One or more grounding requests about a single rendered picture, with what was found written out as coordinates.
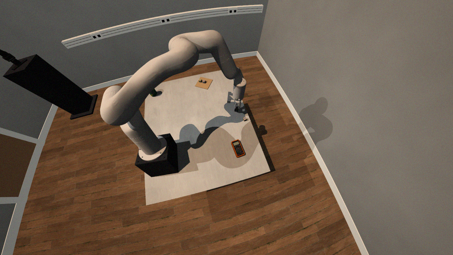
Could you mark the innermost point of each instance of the tan flat mat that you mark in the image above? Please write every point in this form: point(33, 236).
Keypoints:
point(204, 85)

